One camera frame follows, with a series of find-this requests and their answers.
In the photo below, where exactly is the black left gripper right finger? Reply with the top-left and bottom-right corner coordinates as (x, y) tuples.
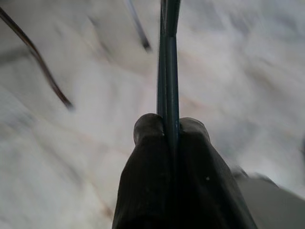
(175, 116), (259, 229)

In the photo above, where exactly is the blue plastic hanger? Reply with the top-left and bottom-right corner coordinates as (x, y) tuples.
(156, 0), (183, 156)

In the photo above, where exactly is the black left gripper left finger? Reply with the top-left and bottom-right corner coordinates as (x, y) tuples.
(112, 113), (176, 229)

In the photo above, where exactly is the silver metal clothes rack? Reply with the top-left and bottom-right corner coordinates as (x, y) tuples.
(126, 0), (153, 53)

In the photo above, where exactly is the marble pattern folding table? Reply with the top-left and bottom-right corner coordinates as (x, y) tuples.
(0, 6), (74, 111)

